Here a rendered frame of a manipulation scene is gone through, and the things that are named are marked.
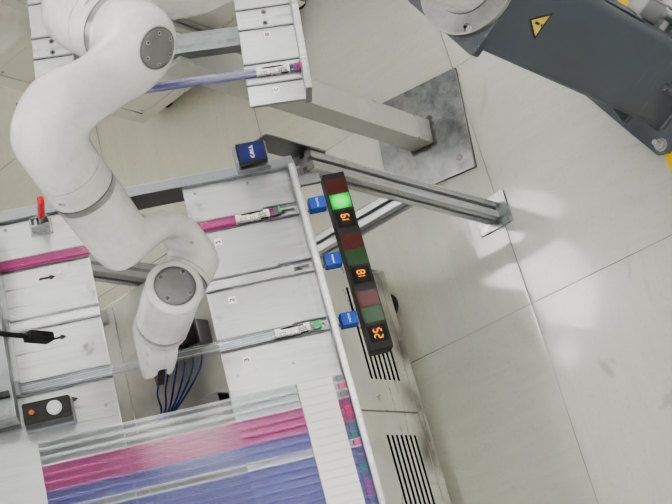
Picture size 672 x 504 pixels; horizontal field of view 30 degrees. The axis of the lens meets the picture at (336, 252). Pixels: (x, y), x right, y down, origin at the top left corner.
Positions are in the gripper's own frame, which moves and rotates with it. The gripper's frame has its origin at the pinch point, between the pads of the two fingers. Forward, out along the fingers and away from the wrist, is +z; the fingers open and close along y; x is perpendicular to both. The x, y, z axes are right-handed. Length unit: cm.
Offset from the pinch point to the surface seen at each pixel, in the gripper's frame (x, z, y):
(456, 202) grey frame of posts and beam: 76, 26, -33
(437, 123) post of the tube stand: 85, 42, -60
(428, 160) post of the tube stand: 82, 46, -53
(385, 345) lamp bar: 39.0, -4.8, 5.6
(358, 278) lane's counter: 37.6, -4.7, -7.2
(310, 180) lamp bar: 35.0, -1.7, -28.6
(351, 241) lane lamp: 38.2, -4.8, -14.3
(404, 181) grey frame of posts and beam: 61, 16, -35
